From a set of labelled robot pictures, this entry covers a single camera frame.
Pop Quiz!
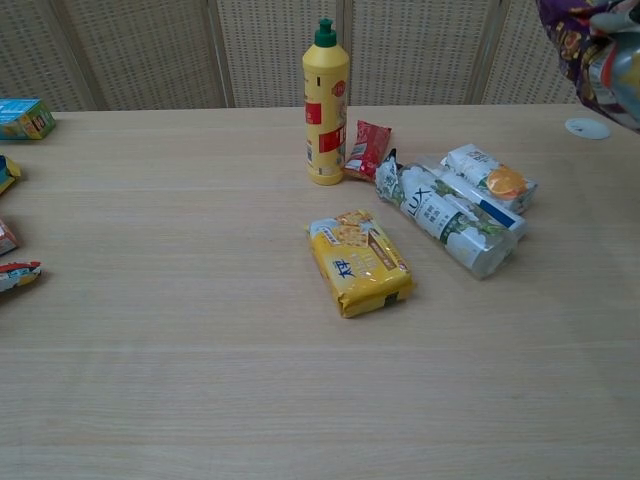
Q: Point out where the white round cable grommet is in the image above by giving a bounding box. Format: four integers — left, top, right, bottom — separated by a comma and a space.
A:
564, 116, 613, 141

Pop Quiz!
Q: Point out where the yellow cracker pack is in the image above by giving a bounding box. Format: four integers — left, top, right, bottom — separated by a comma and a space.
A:
302, 208, 417, 320

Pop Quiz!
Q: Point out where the small red sachet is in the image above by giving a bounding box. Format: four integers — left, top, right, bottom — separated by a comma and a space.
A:
342, 119, 393, 182

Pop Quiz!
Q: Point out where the yellow bottle with green cap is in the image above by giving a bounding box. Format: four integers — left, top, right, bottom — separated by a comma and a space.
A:
301, 17, 351, 188

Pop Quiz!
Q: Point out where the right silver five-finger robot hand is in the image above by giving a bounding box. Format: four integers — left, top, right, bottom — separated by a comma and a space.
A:
591, 10, 640, 109

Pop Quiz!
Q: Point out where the red and white packet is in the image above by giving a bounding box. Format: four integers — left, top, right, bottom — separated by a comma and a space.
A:
0, 259, 43, 295

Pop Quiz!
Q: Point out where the small red-brown packet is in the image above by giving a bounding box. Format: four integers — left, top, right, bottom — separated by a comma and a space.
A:
0, 216, 23, 257

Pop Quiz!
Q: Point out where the blue yellow candy bag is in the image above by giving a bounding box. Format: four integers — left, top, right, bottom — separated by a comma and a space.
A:
0, 154, 24, 195

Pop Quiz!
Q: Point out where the Lux soap bundle pack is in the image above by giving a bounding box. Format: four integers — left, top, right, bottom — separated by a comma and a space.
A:
375, 143, 540, 281

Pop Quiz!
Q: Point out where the large purple red chip bag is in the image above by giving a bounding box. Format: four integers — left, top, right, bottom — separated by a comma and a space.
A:
535, 0, 640, 134

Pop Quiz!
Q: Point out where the blue and green box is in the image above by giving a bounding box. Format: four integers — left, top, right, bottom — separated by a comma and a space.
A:
0, 97, 58, 142

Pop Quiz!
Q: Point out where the woven wooden folding screen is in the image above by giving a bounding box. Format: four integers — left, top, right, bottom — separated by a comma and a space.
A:
0, 0, 594, 112

